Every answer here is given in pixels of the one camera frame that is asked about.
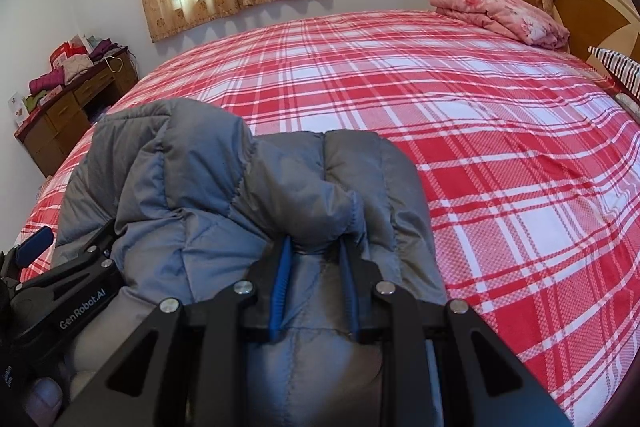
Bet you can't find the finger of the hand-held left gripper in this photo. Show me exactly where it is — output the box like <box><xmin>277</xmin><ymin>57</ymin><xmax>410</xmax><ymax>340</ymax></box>
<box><xmin>20</xmin><ymin>219</ymin><xmax>121</xmax><ymax>294</ymax></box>
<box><xmin>0</xmin><ymin>226</ymin><xmax>55</xmax><ymax>283</ymax></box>

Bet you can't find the white card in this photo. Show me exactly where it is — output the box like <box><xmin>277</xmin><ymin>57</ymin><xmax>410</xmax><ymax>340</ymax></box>
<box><xmin>7</xmin><ymin>93</ymin><xmax>28</xmax><ymax>128</ymax></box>

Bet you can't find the folded beige clothing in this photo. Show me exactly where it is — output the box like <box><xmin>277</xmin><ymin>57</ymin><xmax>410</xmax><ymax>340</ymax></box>
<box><xmin>62</xmin><ymin>57</ymin><xmax>93</xmax><ymax>80</ymax></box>

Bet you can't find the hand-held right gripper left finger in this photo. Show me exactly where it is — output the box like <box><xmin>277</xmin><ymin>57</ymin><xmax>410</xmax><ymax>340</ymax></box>
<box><xmin>52</xmin><ymin>236</ymin><xmax>293</xmax><ymax>427</ymax></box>

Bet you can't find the wooden headboard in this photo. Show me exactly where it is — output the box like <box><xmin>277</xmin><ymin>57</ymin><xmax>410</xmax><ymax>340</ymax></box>
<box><xmin>475</xmin><ymin>0</ymin><xmax>640</xmax><ymax>82</ymax></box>

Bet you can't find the brown wooden desk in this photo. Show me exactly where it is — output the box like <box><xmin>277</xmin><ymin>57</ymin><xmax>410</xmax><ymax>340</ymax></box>
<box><xmin>14</xmin><ymin>57</ymin><xmax>139</xmax><ymax>178</ymax></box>

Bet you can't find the bed with red plaid sheet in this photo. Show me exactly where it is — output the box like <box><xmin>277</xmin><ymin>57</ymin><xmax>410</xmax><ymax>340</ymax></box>
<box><xmin>15</xmin><ymin>9</ymin><xmax>640</xmax><ymax>427</ymax></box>

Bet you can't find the striped pillow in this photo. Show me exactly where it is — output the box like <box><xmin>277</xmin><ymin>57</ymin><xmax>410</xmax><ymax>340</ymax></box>
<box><xmin>587</xmin><ymin>47</ymin><xmax>640</xmax><ymax>100</ymax></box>

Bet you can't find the person's left hand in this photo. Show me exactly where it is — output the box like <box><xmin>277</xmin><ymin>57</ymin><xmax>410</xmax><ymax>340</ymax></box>
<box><xmin>24</xmin><ymin>377</ymin><xmax>66</xmax><ymax>427</ymax></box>

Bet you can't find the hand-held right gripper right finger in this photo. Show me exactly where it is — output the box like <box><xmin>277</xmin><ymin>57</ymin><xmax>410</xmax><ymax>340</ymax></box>
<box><xmin>340</xmin><ymin>236</ymin><xmax>573</xmax><ymax>427</ymax></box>

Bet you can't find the folded pink floral quilt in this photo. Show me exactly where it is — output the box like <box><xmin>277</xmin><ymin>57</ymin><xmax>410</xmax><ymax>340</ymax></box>
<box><xmin>429</xmin><ymin>0</ymin><xmax>571</xmax><ymax>52</ymax></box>

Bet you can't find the folded purple clothing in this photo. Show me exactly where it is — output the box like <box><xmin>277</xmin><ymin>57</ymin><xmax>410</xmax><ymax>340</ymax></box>
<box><xmin>89</xmin><ymin>39</ymin><xmax>118</xmax><ymax>60</ymax></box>

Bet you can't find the red paper bag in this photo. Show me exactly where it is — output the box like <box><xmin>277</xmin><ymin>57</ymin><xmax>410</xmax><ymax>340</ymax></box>
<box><xmin>49</xmin><ymin>42</ymin><xmax>86</xmax><ymax>68</ymax></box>

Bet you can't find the grey-blue puffer jacket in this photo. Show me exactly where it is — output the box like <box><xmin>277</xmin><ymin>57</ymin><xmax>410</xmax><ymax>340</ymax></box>
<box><xmin>50</xmin><ymin>98</ymin><xmax>448</xmax><ymax>427</ymax></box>

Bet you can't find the folded magenta clothing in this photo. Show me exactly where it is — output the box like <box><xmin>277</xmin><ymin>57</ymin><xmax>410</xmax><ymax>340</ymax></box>
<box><xmin>29</xmin><ymin>71</ymin><xmax>67</xmax><ymax>94</ymax></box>

